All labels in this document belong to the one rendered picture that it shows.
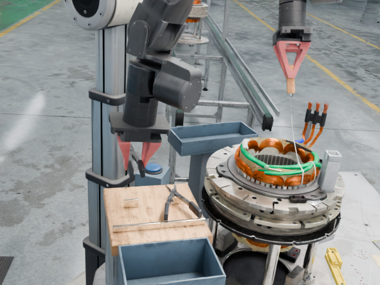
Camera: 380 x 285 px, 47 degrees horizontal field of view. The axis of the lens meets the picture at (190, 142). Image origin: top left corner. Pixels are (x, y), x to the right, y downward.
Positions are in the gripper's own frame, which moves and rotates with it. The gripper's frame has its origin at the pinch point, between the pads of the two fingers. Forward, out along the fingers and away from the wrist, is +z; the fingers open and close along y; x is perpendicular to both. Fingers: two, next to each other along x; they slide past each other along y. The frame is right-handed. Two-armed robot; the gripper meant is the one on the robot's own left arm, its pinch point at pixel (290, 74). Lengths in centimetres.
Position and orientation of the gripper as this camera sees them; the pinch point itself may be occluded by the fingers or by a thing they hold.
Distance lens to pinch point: 96.4
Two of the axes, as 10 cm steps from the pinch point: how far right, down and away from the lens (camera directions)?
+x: -10.0, -0.2, 0.1
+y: 0.2, -0.6, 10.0
